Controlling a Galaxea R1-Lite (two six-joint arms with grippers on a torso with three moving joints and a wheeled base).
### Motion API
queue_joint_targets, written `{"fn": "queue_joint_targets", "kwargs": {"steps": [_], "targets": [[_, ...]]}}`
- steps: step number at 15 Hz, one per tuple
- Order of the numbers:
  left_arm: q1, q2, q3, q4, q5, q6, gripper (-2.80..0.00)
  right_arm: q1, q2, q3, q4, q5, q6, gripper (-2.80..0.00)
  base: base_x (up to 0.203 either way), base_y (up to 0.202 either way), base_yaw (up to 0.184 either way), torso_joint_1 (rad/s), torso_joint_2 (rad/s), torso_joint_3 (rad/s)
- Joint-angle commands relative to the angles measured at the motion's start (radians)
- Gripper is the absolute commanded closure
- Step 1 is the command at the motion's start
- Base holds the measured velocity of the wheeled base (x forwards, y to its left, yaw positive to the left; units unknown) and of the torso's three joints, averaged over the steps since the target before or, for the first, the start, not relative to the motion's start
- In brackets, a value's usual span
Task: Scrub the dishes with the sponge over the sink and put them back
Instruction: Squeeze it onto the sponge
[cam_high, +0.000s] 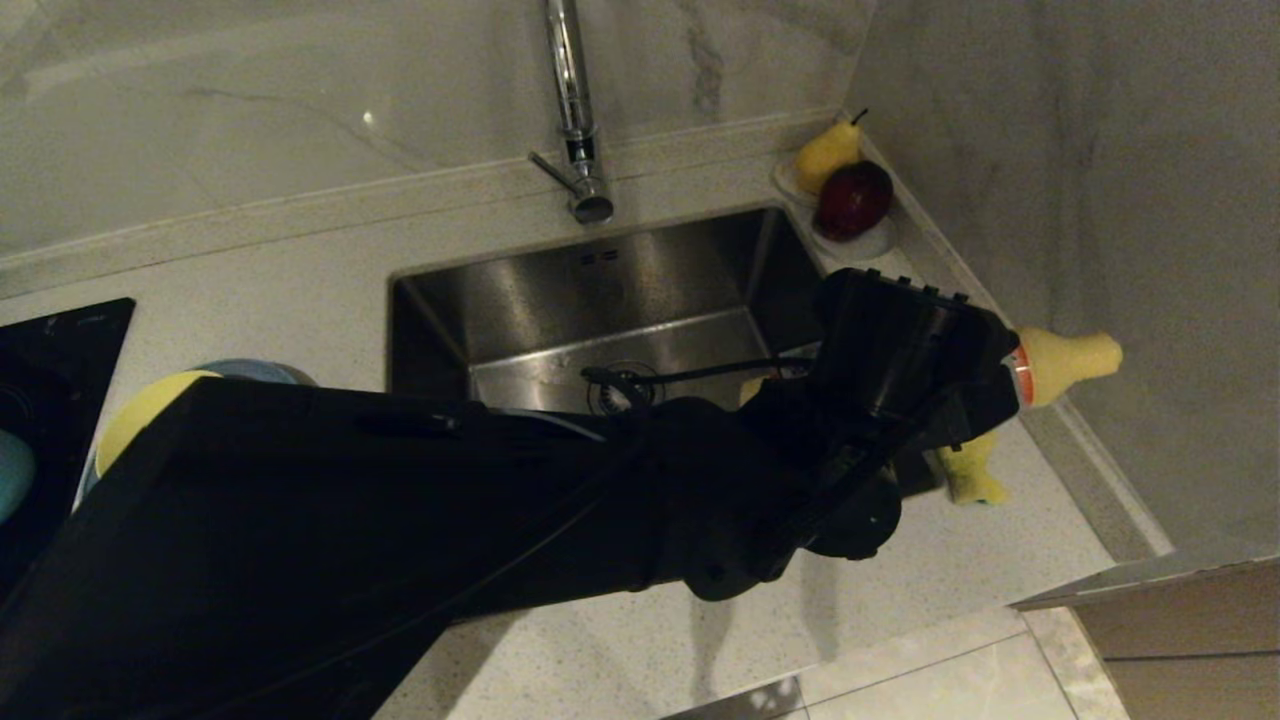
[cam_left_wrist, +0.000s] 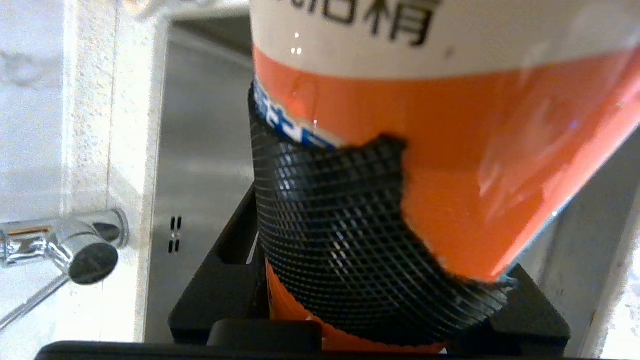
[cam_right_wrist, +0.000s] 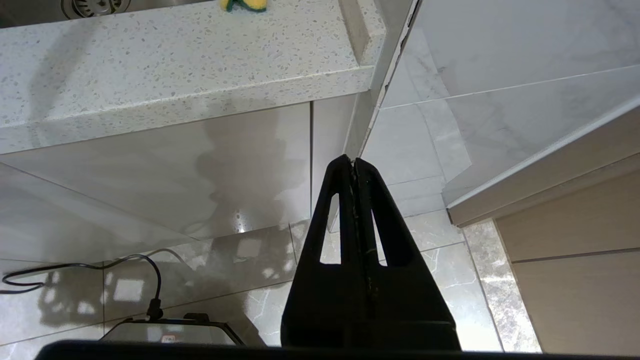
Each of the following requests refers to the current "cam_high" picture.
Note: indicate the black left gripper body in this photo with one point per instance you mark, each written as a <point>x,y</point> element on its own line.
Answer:
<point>890,340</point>

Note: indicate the orange dish soap bottle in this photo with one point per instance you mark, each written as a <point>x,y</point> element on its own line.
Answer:
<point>1070,362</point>

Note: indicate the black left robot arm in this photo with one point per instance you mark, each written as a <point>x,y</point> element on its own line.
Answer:
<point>300,540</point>

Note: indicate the yellow green sponge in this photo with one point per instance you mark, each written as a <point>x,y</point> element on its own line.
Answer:
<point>975,480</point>

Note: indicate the metal sink drain strainer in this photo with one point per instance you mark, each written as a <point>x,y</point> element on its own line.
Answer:
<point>640,392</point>

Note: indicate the stainless steel sink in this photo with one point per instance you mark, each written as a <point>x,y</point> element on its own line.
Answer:
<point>600,290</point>

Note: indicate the small white fruit dish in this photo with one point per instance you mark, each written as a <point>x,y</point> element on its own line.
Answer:
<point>862,250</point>

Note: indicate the dark red apple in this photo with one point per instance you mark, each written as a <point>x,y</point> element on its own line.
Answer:
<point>853,201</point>

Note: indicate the yellow pear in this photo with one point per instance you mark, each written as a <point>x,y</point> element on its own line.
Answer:
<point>826,156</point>

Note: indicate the chrome faucet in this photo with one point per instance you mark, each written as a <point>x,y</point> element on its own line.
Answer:
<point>572,110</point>

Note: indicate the blue round plate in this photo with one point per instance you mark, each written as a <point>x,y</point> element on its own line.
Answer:
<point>265,371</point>

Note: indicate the yellow plastic bowl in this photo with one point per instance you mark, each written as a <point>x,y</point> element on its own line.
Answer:
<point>140,410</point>

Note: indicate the black induction cooktop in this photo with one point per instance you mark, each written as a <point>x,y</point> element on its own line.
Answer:
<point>50,370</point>

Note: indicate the teal bowl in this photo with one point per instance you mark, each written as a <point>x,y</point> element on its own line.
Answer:
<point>10,475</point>

